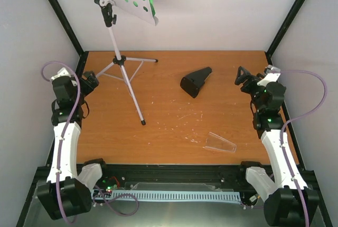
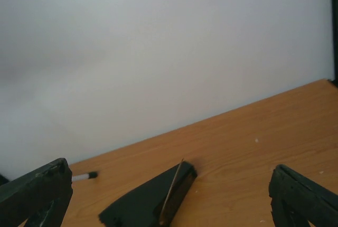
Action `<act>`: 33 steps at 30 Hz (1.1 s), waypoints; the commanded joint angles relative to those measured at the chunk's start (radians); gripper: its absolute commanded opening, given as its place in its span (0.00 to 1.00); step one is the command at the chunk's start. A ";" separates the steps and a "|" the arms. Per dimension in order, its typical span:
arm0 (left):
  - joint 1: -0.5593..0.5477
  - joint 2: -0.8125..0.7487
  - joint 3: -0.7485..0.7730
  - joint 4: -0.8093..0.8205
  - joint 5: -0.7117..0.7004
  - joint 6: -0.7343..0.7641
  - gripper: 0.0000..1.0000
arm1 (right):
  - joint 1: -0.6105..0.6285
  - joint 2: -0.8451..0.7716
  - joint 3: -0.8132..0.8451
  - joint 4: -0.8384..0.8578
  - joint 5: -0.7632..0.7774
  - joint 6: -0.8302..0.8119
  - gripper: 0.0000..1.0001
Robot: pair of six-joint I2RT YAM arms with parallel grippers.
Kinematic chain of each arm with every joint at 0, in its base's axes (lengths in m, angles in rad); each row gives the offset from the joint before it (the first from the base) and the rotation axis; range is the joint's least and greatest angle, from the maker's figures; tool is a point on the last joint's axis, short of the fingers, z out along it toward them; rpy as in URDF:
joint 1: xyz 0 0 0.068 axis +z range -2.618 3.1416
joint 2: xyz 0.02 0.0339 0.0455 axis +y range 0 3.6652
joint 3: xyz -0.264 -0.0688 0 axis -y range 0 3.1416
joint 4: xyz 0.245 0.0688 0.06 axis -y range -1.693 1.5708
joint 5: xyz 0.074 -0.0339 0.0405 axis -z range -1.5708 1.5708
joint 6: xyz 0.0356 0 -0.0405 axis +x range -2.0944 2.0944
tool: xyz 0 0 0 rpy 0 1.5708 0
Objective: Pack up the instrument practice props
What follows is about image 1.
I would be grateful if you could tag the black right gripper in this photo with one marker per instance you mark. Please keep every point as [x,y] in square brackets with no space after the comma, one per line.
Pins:
[252,79]

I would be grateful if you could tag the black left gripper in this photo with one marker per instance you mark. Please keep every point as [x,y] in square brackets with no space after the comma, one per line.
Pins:
[89,87]

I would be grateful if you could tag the black metronome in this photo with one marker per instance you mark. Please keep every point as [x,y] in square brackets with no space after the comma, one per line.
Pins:
[194,81]

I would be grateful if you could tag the clear plastic metronome cover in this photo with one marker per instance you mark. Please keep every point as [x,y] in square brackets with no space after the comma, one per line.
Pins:
[218,143]

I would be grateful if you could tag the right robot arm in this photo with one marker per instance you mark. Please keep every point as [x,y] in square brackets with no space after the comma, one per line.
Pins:
[288,201]

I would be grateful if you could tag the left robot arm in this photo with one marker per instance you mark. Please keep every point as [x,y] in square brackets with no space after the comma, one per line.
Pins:
[67,191]

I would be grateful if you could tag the white music stand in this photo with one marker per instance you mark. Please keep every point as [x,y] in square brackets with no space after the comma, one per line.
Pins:
[143,9]

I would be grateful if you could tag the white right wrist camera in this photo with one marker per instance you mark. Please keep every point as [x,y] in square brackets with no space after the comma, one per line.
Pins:
[271,74]

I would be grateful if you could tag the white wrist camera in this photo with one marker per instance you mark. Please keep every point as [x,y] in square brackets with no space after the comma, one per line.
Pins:
[271,74]
[61,73]

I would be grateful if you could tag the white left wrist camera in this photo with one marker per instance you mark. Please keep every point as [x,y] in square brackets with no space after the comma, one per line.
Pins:
[61,73]

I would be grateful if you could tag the black aluminium frame rail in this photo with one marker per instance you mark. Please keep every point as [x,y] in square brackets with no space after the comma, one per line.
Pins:
[228,177]

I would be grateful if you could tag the light blue cable duct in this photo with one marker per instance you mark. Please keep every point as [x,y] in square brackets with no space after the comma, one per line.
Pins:
[175,196]

